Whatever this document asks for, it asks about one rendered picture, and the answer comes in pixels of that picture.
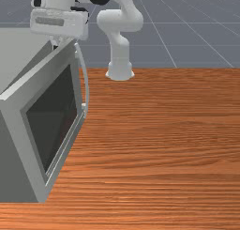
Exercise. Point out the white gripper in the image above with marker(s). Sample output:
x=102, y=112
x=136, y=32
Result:
x=59, y=22

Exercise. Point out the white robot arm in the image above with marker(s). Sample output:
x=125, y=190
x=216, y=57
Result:
x=120, y=36

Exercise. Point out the grey microwave oven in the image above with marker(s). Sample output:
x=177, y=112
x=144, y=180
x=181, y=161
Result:
x=34, y=114

